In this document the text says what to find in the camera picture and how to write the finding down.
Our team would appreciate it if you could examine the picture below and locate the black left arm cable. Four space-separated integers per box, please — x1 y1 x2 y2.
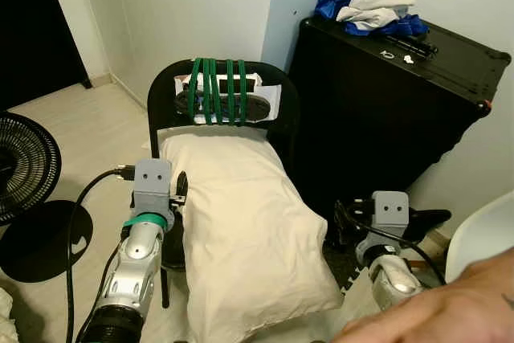
64 165 136 343

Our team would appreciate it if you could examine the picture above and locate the white flat packet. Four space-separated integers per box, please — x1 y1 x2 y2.
181 72 282 125

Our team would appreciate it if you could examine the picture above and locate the dark oval pad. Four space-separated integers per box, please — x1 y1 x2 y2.
201 92 275 125

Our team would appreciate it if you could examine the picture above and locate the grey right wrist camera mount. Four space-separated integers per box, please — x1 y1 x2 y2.
371 190 410 235

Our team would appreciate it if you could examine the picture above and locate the blue garment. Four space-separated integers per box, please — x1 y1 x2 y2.
315 0 430 37

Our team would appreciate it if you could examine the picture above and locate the white plastic chair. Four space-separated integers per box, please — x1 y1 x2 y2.
444 192 514 284

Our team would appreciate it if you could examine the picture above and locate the person's bare hand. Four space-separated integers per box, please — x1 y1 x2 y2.
329 251 505 343

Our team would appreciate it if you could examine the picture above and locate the white pillow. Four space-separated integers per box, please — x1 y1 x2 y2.
158 128 345 343

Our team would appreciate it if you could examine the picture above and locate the long black bar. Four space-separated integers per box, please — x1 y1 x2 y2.
381 34 439 59

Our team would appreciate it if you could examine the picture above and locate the green strap round chair back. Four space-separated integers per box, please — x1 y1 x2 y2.
187 58 248 127

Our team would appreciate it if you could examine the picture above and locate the round black fan base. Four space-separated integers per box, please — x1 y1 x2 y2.
0 200 93 284

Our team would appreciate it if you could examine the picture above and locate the black white patterned mat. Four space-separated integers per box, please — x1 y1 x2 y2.
333 259 366 292

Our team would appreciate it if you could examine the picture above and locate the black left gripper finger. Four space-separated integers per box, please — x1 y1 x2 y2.
333 198 374 239

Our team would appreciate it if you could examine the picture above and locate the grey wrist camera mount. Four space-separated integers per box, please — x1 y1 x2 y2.
131 158 173 219
371 190 410 235

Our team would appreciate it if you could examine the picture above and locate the large black case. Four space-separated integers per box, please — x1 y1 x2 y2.
288 15 512 223

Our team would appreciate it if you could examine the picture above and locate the black metal chair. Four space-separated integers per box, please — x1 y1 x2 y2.
147 59 303 310

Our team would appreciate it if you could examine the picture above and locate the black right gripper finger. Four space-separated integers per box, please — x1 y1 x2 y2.
410 209 452 238

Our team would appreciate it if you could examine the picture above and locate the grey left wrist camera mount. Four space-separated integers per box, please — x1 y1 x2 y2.
131 158 173 219

